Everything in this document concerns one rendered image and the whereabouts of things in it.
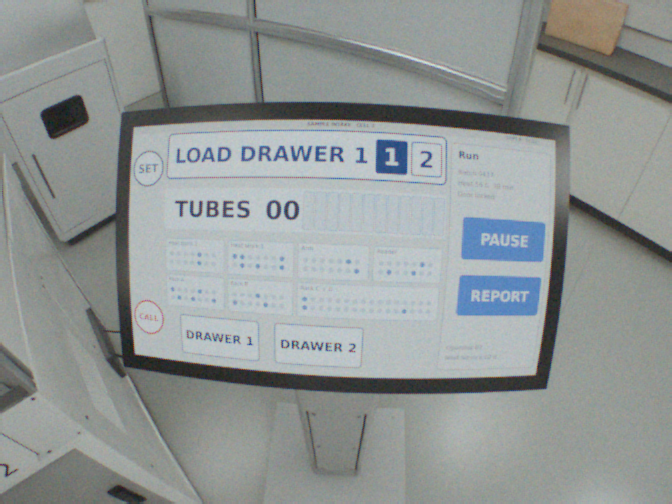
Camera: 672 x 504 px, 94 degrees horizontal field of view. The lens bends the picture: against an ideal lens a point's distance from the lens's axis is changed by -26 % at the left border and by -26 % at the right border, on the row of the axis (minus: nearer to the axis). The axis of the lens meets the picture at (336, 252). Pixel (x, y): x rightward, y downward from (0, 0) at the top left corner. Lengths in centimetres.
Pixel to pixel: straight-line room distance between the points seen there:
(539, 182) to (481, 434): 119
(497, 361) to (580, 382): 135
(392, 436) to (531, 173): 112
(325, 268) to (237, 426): 114
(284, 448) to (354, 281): 105
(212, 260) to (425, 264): 22
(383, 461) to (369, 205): 109
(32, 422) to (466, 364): 59
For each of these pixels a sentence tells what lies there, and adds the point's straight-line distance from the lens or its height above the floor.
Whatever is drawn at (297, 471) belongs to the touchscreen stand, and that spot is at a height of 4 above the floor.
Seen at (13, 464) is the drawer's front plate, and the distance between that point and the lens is 71.
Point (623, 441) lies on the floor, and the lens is 180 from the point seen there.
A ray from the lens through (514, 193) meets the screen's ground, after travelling 45.
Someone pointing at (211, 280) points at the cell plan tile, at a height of 105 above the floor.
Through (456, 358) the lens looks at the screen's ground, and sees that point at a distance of 45.
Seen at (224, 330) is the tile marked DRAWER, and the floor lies 101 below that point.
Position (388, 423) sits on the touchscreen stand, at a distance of 144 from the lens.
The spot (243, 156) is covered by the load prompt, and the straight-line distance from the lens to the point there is 43.
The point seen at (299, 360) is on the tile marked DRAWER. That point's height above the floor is 99.
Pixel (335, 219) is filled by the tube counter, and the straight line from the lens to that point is 41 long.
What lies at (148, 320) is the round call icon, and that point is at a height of 101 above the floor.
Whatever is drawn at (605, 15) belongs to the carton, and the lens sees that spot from 250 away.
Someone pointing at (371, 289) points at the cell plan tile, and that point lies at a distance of 42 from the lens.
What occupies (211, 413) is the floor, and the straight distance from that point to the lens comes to 154.
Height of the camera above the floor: 138
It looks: 46 degrees down
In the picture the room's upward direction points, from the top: straight up
